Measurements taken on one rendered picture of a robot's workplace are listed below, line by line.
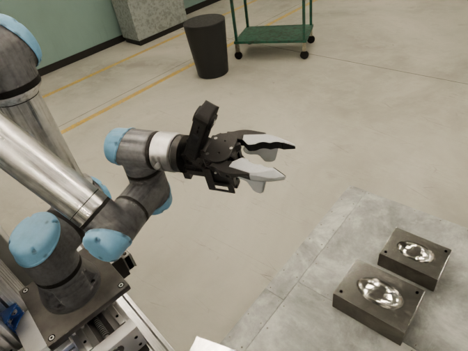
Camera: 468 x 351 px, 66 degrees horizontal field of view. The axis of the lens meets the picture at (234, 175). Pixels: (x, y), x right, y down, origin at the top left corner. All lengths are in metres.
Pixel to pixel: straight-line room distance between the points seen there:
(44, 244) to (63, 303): 0.18
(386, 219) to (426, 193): 1.38
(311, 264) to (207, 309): 1.01
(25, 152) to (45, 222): 0.28
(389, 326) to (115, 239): 0.74
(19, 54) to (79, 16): 5.37
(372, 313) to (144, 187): 0.70
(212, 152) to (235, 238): 1.82
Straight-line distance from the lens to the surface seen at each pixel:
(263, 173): 0.57
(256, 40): 4.74
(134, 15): 6.01
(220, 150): 0.62
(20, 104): 0.85
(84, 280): 1.02
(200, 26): 4.26
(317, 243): 1.32
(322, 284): 1.22
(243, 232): 2.43
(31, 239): 0.93
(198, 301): 2.19
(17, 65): 0.82
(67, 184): 0.69
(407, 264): 1.23
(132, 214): 0.71
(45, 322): 1.07
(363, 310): 1.11
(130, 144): 0.70
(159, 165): 0.68
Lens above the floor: 1.82
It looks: 39 degrees down
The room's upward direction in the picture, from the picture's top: 10 degrees counter-clockwise
